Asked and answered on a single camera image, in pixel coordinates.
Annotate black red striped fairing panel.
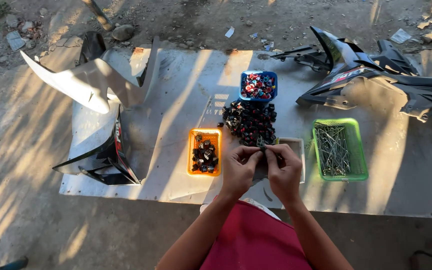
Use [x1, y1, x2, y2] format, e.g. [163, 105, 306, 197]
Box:
[52, 105, 142, 186]

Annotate heap of metal screws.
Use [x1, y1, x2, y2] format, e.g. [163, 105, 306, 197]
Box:
[314, 124, 352, 177]

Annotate black fairing bracket piece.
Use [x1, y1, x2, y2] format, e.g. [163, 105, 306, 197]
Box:
[269, 44, 333, 73]

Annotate red and blue small fasteners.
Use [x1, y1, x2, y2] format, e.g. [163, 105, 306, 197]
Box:
[241, 73, 276, 100]

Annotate orange plastic basket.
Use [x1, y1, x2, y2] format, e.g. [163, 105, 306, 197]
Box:
[187, 128, 223, 177]

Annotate wooden stick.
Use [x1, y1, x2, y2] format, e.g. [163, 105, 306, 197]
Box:
[81, 0, 115, 32]

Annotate black clips in orange basket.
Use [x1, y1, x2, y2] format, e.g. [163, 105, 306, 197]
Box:
[191, 134, 219, 174]

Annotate green plastic basket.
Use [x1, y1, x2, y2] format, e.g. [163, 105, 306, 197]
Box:
[312, 118, 369, 182]

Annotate white paper scrap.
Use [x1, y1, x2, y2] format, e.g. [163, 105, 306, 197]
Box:
[390, 28, 413, 44]

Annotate white plastic tray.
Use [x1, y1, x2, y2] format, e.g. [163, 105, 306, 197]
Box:
[251, 137, 306, 184]

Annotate dark shoe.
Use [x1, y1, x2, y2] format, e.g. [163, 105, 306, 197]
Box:
[0, 256, 29, 270]

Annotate white motorcycle fairing panel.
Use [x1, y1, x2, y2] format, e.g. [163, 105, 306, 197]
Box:
[20, 35, 161, 115]

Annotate person's red shirt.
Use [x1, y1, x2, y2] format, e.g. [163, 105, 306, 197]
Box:
[199, 199, 314, 270]

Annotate person's right hand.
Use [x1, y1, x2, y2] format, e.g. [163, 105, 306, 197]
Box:
[264, 144, 304, 204]

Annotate grey round stone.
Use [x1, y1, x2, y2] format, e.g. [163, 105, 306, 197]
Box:
[111, 24, 135, 42]

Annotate pile of black clips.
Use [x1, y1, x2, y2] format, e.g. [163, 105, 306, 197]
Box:
[217, 100, 278, 147]

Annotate grey metal sheet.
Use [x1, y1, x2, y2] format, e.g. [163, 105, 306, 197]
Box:
[58, 47, 432, 220]

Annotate black plastic motorcycle frame cover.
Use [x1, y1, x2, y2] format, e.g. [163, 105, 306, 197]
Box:
[366, 39, 432, 123]

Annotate black carbon-look fairing panel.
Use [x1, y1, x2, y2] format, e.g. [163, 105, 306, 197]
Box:
[295, 25, 432, 110]

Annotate blue plastic basket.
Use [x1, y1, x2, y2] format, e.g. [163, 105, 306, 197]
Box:
[238, 70, 278, 103]

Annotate person's left hand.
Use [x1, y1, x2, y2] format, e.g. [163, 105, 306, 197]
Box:
[219, 145, 265, 200]

